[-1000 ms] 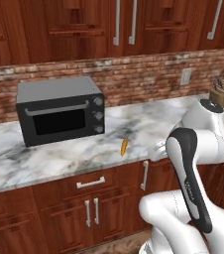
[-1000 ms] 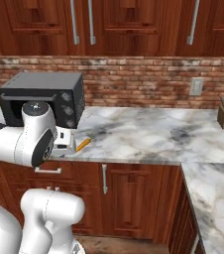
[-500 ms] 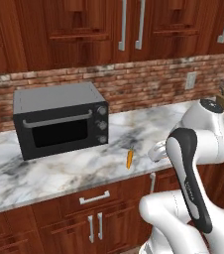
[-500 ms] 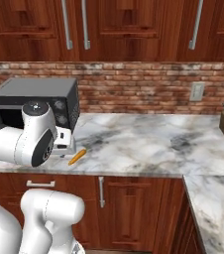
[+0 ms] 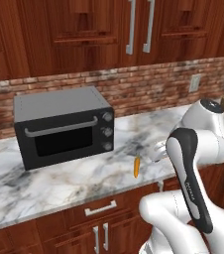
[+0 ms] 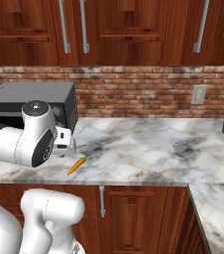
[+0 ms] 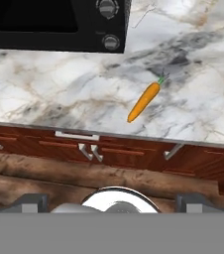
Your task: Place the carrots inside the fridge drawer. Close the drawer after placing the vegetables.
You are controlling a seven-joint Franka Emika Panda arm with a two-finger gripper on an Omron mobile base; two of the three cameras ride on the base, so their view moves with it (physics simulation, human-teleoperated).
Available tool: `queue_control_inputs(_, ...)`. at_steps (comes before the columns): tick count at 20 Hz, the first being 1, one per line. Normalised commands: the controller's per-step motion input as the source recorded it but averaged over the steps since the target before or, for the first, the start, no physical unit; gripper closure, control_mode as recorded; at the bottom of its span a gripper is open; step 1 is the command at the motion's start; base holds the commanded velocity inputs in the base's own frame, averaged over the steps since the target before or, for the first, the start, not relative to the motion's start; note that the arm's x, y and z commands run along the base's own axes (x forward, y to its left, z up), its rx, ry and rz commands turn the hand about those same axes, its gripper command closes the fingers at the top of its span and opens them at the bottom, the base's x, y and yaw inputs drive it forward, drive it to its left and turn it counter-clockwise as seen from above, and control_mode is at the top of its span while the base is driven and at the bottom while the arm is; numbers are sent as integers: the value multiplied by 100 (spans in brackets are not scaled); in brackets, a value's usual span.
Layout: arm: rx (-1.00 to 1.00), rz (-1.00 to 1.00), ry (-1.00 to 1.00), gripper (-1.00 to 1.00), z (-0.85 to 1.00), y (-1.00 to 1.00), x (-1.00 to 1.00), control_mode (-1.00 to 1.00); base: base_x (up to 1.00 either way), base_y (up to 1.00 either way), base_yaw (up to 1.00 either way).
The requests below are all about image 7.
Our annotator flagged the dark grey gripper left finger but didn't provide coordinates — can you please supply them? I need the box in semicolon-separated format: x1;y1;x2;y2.
0;193;50;214

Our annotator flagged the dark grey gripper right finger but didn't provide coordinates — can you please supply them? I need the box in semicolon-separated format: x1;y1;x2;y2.
175;193;224;214

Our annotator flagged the red-brown wooden cupboard run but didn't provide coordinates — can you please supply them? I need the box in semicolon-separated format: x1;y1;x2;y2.
0;121;224;211

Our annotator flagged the shiny white round object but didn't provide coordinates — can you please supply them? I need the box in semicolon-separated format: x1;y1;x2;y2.
50;186;162;214

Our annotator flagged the orange carrot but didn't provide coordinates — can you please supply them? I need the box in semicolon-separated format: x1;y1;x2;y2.
127;72;169;124

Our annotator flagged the black microwave oven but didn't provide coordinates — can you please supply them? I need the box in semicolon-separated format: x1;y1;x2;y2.
0;0;133;55

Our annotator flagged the silver drawer handle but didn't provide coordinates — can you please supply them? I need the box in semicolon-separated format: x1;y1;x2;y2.
55;130;100;142

